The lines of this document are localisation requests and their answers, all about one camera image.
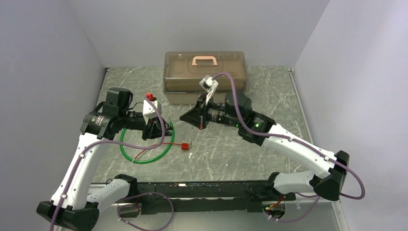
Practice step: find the aluminium frame rail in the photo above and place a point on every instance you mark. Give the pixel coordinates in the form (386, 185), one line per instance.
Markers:
(77, 197)

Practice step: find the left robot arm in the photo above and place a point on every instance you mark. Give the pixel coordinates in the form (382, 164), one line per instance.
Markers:
(96, 133)

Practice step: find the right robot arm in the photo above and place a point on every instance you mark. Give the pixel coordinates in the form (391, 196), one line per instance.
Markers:
(325, 173)

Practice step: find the pink tool box handle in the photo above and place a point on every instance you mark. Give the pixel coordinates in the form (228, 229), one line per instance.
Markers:
(201, 58)

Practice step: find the brown translucent tool box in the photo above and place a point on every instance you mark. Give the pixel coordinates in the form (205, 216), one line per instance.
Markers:
(181, 79)

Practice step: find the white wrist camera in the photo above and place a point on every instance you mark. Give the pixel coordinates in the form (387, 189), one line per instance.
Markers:
(209, 85)
(151, 108)

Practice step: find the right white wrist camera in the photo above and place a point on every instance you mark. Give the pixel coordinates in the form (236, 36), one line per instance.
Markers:
(209, 85)

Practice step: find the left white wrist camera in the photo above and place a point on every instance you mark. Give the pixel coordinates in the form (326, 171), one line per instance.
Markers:
(151, 108)

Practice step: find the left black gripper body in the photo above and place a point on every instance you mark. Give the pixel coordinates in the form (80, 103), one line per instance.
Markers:
(147, 130)

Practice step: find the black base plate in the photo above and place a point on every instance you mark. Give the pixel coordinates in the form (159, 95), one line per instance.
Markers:
(206, 196)

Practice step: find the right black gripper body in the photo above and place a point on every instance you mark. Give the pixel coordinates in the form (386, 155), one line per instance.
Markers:
(214, 113)

